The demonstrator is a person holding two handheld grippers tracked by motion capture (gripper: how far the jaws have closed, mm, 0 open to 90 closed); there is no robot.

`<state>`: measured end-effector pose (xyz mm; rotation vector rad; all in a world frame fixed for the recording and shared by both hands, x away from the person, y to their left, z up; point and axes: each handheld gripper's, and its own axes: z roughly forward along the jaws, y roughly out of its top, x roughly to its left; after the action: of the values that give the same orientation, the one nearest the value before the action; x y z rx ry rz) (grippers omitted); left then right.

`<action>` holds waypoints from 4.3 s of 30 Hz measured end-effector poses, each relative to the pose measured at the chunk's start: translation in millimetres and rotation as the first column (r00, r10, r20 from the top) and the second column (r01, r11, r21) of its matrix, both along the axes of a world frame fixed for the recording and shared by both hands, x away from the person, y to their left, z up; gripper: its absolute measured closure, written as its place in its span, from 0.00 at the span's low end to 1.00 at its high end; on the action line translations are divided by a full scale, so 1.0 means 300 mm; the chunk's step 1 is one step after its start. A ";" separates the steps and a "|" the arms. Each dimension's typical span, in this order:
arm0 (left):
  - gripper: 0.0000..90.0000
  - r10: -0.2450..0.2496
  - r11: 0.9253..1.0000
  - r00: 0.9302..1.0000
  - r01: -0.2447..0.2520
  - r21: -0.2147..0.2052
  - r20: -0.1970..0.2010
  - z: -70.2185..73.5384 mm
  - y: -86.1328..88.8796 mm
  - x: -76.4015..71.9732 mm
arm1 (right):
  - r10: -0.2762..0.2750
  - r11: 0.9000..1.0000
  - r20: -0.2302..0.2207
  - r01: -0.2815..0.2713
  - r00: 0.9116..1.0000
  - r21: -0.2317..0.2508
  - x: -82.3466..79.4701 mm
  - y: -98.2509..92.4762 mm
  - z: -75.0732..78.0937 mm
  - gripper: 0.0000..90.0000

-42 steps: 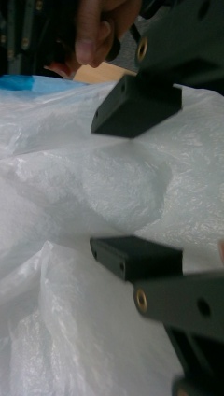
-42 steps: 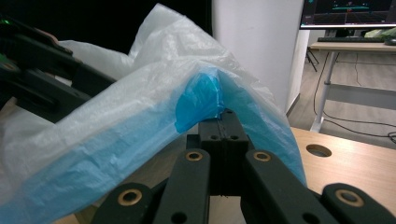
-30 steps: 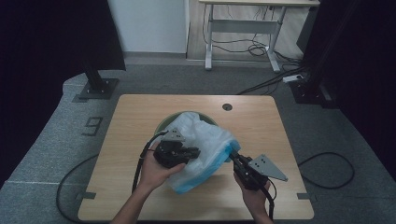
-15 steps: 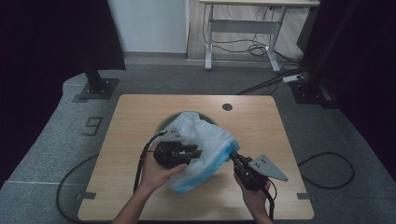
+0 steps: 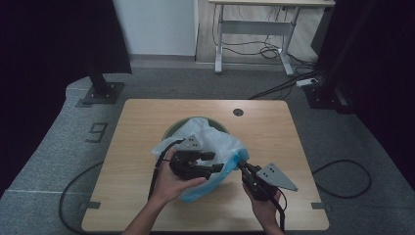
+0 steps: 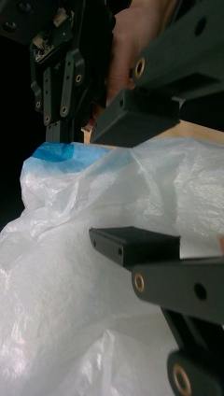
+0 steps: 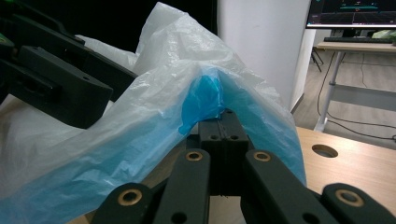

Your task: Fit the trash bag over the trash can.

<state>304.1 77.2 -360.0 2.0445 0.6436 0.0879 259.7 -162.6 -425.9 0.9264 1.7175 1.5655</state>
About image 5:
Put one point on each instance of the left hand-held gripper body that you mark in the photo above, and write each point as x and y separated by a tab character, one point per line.
186	163

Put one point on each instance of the white plastic bag blue edge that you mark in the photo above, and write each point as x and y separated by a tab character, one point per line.
215	140

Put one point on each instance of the black slanted stand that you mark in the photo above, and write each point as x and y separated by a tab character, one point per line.
323	98

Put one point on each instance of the person's right hand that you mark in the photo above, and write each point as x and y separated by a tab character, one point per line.
269	210

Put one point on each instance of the white power strip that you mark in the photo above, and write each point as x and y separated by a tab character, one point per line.
306	82

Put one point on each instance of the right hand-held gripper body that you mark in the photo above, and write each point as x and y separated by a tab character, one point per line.
261	182

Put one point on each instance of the black stand with square base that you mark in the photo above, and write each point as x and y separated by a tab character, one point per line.
102	93

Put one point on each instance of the white frame desk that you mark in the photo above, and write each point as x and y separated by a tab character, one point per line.
254	27

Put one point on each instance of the person's left hand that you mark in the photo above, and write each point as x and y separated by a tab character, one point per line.
169	186

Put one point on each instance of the grey tape strip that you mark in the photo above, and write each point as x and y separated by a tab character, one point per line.
319	205
91	205

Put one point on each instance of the green plastic waste bin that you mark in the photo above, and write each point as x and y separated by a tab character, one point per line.
173	127

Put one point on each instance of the black curtain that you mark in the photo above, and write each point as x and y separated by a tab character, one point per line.
49	49
391	65

